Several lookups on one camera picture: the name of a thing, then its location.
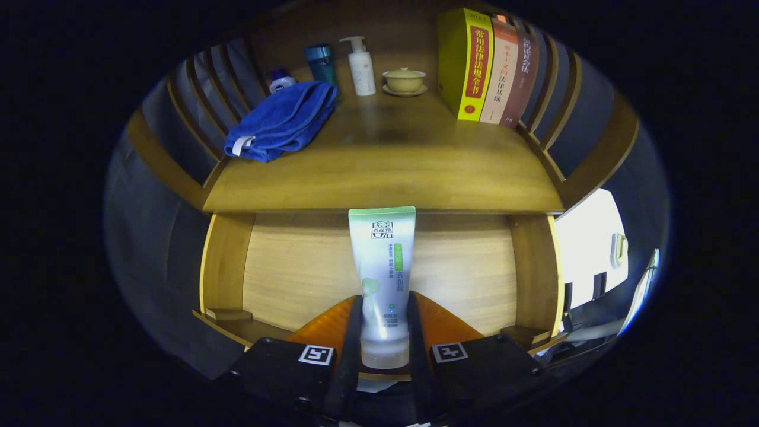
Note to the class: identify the teal bottle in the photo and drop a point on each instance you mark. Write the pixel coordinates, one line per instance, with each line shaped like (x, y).
(321, 65)

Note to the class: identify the brown wooden cabinet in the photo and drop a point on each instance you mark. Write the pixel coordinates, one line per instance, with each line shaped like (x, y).
(599, 157)

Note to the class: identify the white green cleanser tube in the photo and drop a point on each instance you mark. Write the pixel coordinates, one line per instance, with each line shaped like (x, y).
(382, 255)

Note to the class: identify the green tape dispenser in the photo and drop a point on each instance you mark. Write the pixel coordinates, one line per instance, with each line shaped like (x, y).
(618, 251)

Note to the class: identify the brown book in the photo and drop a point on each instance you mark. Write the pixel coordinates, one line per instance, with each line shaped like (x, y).
(522, 77)

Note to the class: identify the wooden countertop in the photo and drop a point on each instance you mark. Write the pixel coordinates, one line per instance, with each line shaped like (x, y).
(385, 160)

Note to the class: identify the small black block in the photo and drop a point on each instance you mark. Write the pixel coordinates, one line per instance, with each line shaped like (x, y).
(599, 286)

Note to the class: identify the thick yellow book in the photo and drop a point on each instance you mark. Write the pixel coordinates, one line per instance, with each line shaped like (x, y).
(465, 65)

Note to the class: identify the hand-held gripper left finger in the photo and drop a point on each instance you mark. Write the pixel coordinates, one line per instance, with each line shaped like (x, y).
(350, 356)

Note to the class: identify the small white blue-capped bottle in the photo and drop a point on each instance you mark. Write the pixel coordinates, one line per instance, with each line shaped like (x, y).
(280, 82)

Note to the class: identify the white pump bottle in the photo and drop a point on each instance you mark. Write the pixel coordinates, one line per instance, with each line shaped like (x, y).
(362, 74)

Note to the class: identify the blue folded towel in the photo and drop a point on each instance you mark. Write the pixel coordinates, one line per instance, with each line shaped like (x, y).
(278, 121)

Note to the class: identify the yellow lidded teacup with saucer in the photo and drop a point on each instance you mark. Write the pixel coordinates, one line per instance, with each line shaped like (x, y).
(404, 81)

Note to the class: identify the black plastic holder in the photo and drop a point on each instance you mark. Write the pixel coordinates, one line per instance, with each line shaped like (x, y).
(567, 295)

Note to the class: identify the brown wooden drawer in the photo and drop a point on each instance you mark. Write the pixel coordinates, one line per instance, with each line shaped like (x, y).
(296, 273)

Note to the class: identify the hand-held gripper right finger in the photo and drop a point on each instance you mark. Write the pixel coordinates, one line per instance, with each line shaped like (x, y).
(417, 356)

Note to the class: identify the orange and white book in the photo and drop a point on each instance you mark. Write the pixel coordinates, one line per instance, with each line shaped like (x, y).
(501, 77)

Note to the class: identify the white side cabinet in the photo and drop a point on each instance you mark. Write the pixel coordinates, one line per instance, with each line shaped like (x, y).
(587, 237)

